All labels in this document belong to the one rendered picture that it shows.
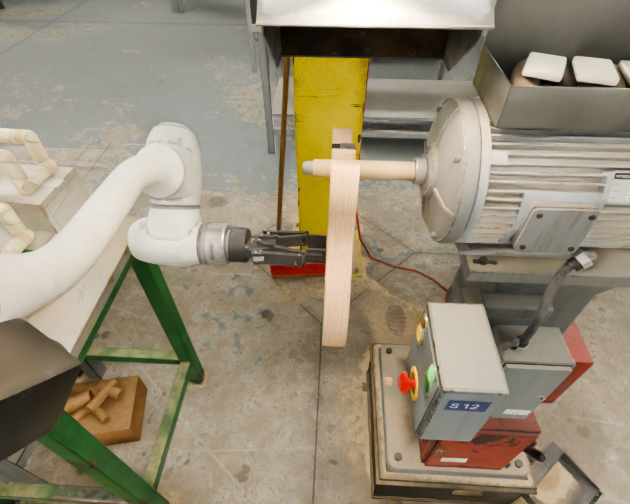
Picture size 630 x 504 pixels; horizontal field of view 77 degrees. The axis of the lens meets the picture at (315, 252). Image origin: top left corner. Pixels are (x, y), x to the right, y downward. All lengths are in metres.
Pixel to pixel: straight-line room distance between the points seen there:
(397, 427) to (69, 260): 1.17
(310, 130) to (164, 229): 0.99
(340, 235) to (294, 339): 1.32
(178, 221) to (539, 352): 0.79
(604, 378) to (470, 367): 1.63
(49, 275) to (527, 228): 0.66
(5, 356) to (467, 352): 0.58
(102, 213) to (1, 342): 0.46
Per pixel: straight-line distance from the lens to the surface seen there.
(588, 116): 0.69
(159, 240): 0.85
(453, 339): 0.67
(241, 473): 1.74
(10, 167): 1.08
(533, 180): 0.69
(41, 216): 1.10
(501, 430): 1.21
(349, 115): 1.66
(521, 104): 0.64
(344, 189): 0.62
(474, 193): 0.65
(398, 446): 1.46
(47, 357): 0.20
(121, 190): 0.69
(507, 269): 0.80
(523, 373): 0.95
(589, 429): 2.09
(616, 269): 0.91
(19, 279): 0.52
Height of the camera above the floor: 1.66
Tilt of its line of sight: 46 degrees down
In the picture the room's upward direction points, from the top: straight up
